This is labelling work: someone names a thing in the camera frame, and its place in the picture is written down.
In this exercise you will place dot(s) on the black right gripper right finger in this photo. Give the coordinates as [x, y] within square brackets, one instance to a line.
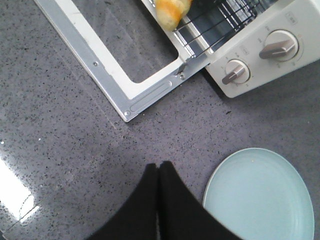
[181, 216]

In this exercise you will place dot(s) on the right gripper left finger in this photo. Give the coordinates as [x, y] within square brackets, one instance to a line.
[137, 217]

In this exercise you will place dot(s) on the oven glass door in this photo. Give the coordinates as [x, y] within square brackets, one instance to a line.
[127, 97]

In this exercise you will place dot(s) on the golden croissant bread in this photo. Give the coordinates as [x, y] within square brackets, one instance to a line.
[170, 12]

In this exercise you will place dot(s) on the lower oven control knob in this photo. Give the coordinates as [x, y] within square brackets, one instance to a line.
[236, 72]

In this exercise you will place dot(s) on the oven control knob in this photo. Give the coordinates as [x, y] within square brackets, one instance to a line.
[280, 45]
[236, 72]

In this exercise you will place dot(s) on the white Toshiba toaster oven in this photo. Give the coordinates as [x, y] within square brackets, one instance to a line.
[243, 44]

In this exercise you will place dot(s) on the upper oven control knob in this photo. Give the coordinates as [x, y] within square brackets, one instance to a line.
[280, 45]

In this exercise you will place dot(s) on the light green plate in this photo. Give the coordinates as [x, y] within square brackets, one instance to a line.
[258, 195]

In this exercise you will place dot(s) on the oven wire rack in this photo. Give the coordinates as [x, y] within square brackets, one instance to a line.
[209, 24]

